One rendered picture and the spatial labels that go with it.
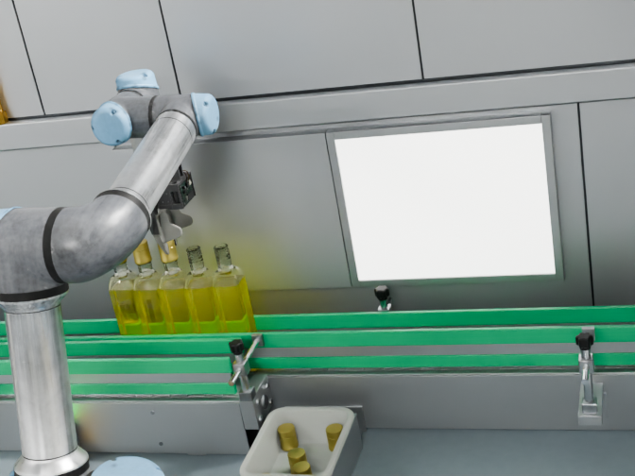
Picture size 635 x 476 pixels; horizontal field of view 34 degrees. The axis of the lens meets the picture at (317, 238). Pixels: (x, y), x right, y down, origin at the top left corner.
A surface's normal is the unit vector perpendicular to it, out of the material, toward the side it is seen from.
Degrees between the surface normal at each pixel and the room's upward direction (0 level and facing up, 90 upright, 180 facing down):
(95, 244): 80
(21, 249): 72
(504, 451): 0
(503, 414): 90
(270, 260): 90
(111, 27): 90
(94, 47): 90
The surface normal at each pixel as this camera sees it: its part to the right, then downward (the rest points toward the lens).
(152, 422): -0.26, 0.42
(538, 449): -0.17, -0.91
